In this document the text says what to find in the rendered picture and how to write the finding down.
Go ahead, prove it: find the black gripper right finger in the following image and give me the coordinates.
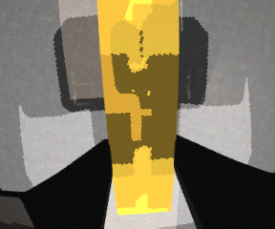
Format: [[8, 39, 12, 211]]
[[173, 135, 275, 229]]

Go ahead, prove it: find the yellow rectangular bar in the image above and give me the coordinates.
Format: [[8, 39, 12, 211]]
[[96, 0, 180, 215]]

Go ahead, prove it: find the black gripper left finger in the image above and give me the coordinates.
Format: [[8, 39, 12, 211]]
[[0, 140, 114, 229]]

